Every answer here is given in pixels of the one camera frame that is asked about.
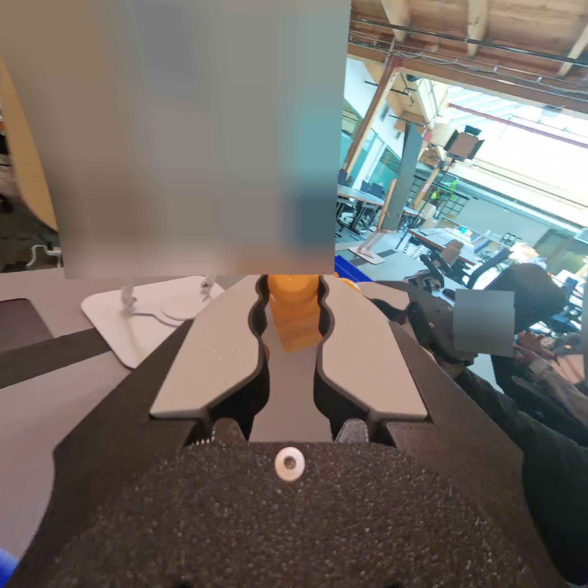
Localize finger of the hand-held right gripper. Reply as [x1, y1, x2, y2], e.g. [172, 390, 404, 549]
[356, 281, 412, 304]

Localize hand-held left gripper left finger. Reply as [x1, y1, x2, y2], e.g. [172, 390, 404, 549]
[149, 275, 272, 437]

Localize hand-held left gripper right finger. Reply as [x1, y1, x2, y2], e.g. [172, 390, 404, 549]
[314, 276, 429, 435]

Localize yellow mega block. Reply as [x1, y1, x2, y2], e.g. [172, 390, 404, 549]
[334, 271, 363, 296]
[268, 275, 322, 353]

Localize blue plastic bin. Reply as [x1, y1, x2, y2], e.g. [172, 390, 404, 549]
[334, 255, 376, 282]
[0, 546, 22, 583]

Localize person's right forearm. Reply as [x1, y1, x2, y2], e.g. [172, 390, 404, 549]
[441, 363, 588, 588]

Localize long wooden desk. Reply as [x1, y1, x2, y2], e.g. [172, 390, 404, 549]
[337, 184, 387, 231]

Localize LED panel light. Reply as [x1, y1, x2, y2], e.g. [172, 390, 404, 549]
[442, 125, 486, 162]

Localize black desk cable strip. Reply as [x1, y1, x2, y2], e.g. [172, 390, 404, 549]
[0, 298, 114, 391]

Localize wooden support post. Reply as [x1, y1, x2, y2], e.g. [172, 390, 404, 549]
[342, 68, 401, 178]

